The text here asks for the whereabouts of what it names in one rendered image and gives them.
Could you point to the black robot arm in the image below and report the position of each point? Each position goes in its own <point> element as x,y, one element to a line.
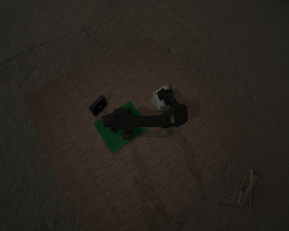
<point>125,120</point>

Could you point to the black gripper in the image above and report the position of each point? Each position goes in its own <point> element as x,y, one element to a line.
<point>125,134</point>

